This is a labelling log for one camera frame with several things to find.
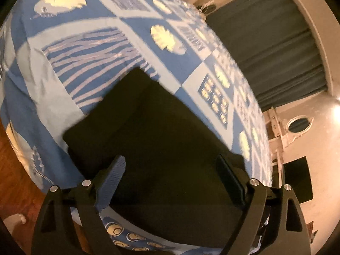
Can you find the black television screen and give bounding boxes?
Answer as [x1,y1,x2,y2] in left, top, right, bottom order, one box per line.
[283,157,313,204]

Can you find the cream vanity dresser with mirror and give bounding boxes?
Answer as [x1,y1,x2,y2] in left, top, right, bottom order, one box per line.
[263,107,314,188]

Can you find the blue patterned bed sheet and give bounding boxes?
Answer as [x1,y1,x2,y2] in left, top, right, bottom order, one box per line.
[0,0,273,254]

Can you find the small desk fan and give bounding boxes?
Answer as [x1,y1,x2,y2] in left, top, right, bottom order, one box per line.
[199,3,217,15]

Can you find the black pants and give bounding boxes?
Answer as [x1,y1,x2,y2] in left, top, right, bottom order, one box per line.
[63,68,245,248]

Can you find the dark green curtain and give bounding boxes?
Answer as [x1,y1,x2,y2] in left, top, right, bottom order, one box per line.
[206,0,327,111]

